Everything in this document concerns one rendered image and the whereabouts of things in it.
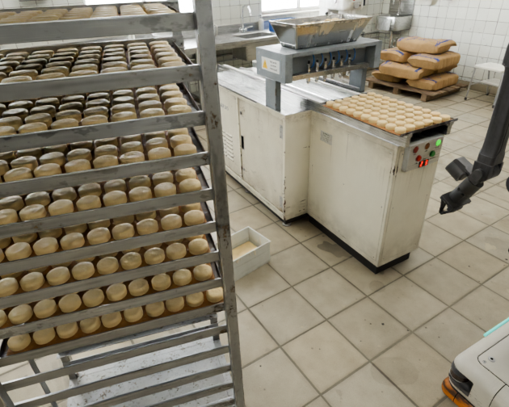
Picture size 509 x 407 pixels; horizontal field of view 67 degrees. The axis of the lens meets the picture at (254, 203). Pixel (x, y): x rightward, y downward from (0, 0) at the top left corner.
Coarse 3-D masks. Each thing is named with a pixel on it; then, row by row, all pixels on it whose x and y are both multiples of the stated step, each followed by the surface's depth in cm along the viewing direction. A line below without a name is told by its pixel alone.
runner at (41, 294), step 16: (192, 256) 95; (208, 256) 96; (128, 272) 91; (144, 272) 92; (160, 272) 94; (48, 288) 87; (64, 288) 88; (80, 288) 89; (0, 304) 85; (16, 304) 86
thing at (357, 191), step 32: (320, 128) 231; (352, 128) 206; (320, 160) 240; (352, 160) 213; (384, 160) 192; (320, 192) 250; (352, 192) 221; (384, 192) 199; (416, 192) 206; (320, 224) 267; (352, 224) 230; (384, 224) 206; (416, 224) 221; (384, 256) 219
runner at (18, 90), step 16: (32, 80) 66; (48, 80) 67; (64, 80) 67; (80, 80) 68; (96, 80) 69; (112, 80) 70; (128, 80) 70; (144, 80) 71; (160, 80) 72; (176, 80) 73; (192, 80) 74; (0, 96) 66; (16, 96) 66; (32, 96) 67; (48, 96) 68
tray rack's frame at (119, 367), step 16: (160, 352) 169; (176, 352) 169; (192, 352) 168; (32, 368) 122; (96, 368) 163; (112, 368) 163; (128, 368) 163; (176, 368) 162; (192, 368) 161; (208, 368) 161; (0, 384) 95; (80, 384) 157; (128, 384) 156; (144, 384) 156; (192, 384) 155; (208, 384) 155; (0, 400) 95; (80, 400) 151; (96, 400) 151; (144, 400) 150; (160, 400) 150; (208, 400) 149
